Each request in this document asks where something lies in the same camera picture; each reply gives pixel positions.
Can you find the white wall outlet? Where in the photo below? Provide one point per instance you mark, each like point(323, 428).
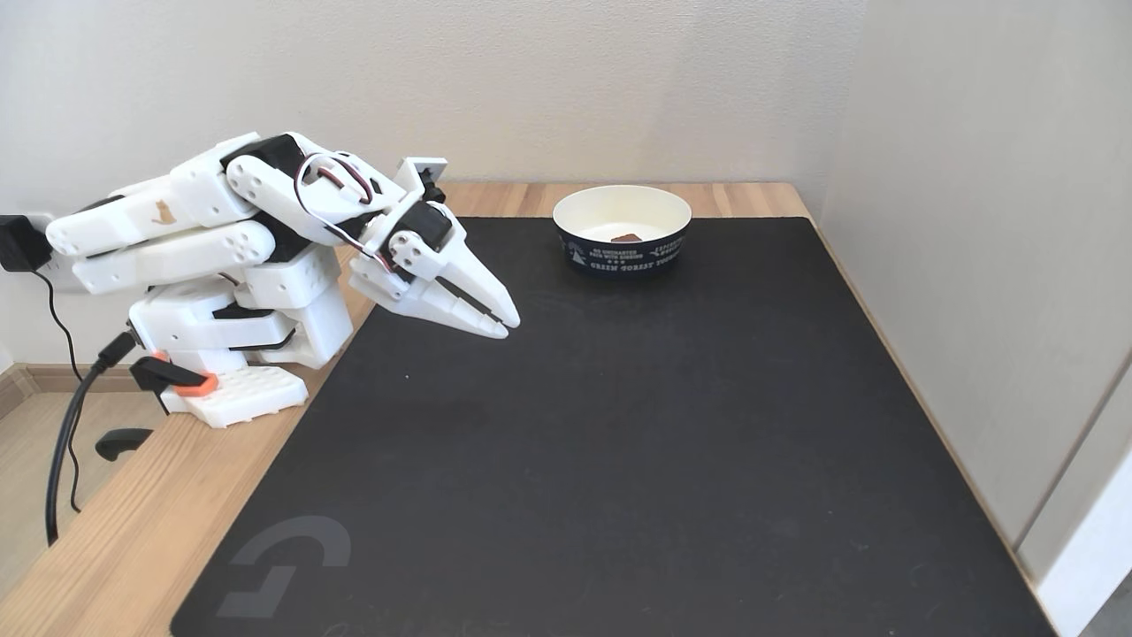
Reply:
point(60, 278)

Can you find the white door edge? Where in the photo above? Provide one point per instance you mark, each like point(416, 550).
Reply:
point(1092, 557)

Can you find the white and navy paper bowl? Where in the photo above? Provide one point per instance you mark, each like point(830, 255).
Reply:
point(622, 257)

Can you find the black desk mat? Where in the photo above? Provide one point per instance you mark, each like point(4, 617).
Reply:
point(663, 425)

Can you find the white-mounted gripper camera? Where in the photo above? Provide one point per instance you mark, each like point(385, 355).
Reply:
point(421, 173)

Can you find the black and orange table clamp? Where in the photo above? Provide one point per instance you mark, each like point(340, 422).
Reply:
point(173, 378)

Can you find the brown block toy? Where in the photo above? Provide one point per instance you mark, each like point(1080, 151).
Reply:
point(627, 237)

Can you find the black power adapter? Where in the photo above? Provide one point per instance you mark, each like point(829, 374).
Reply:
point(19, 243)

